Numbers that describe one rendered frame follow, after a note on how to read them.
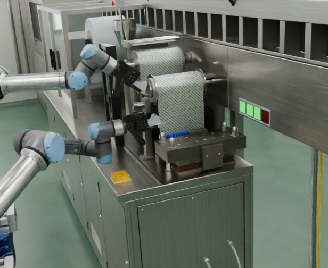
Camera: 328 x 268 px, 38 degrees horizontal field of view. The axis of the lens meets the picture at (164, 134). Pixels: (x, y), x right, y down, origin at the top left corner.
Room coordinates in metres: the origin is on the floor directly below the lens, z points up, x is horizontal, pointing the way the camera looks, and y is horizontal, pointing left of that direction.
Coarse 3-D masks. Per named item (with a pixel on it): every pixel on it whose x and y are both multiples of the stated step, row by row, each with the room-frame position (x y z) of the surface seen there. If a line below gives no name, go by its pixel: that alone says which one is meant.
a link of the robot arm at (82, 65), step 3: (81, 63) 2.07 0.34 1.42; (84, 63) 2.06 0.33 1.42; (78, 66) 2.08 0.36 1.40; (81, 66) 2.06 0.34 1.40; (84, 66) 2.06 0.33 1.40; (87, 66) 2.06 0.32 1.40; (75, 69) 2.06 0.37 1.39; (84, 69) 2.03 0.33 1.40; (87, 69) 2.06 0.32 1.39; (90, 69) 2.06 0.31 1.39; (93, 69) 2.07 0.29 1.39; (87, 72) 2.03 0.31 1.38; (90, 72) 2.07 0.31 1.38; (93, 72) 2.08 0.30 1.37; (90, 75) 2.07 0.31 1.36
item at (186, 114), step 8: (192, 96) 2.20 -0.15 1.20; (200, 96) 2.22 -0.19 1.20; (160, 104) 2.14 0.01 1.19; (168, 104) 2.16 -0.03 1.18; (176, 104) 2.17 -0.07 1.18; (184, 104) 2.19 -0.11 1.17; (192, 104) 2.20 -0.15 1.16; (200, 104) 2.22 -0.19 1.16; (160, 112) 2.14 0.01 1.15; (168, 112) 2.16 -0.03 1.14; (176, 112) 2.17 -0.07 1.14; (184, 112) 2.19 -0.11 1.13; (192, 112) 2.20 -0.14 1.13; (200, 112) 2.22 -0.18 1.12; (160, 120) 2.14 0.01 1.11; (168, 120) 2.16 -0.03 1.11; (176, 120) 2.17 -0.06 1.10; (184, 120) 2.19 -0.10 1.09; (192, 120) 2.20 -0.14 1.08; (200, 120) 2.22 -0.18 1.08; (160, 128) 2.14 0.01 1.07; (168, 128) 2.16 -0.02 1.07; (176, 128) 2.17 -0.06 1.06; (184, 128) 2.18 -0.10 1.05; (192, 128) 2.20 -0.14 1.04
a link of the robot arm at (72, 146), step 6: (18, 132) 1.78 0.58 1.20; (18, 138) 1.74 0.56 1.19; (66, 138) 2.00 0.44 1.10; (18, 144) 1.73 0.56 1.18; (66, 144) 1.97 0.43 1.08; (72, 144) 2.00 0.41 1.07; (78, 144) 2.04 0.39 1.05; (84, 144) 2.07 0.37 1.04; (18, 150) 1.73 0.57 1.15; (66, 150) 1.97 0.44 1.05; (72, 150) 2.00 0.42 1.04; (78, 150) 2.03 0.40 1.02; (84, 150) 2.06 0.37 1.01
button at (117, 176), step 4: (116, 172) 1.99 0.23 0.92; (120, 172) 1.98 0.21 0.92; (124, 172) 1.98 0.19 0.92; (112, 176) 1.96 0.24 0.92; (116, 176) 1.94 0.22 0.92; (120, 176) 1.94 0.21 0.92; (124, 176) 1.94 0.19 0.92; (128, 176) 1.94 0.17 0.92; (116, 180) 1.92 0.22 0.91; (120, 180) 1.93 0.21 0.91; (124, 180) 1.94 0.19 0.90
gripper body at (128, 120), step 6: (132, 114) 2.10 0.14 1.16; (138, 114) 2.12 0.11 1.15; (144, 114) 2.08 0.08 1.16; (126, 120) 2.07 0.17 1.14; (132, 120) 2.08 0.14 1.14; (138, 120) 2.07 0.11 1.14; (144, 120) 2.09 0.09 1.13; (126, 126) 2.05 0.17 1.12; (132, 126) 2.08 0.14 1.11; (138, 126) 2.07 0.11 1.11; (144, 126) 2.09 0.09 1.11; (126, 132) 2.06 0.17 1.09
